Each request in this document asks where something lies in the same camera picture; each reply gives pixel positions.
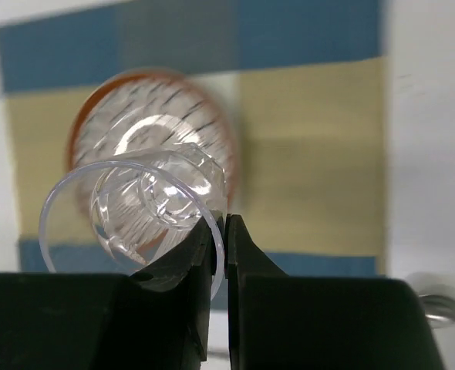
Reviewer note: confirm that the clear plastic cup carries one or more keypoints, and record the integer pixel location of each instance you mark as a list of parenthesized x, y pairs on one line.
[(127, 212)]

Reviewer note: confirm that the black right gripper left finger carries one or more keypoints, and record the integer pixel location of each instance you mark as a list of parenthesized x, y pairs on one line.
[(156, 318)]

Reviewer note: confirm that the blue and tan placemat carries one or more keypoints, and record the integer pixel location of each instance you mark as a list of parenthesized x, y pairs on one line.
[(286, 95)]

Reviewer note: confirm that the silver fork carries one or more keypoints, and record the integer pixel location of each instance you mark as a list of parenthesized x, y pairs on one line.
[(221, 354)]

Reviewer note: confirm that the flower pattern plate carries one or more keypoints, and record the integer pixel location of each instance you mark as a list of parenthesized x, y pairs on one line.
[(148, 109)]

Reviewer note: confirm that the silver spoon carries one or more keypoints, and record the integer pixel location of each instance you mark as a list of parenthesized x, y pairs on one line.
[(437, 297)]

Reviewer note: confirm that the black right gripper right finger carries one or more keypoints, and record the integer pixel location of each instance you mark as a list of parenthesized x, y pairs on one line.
[(277, 321)]

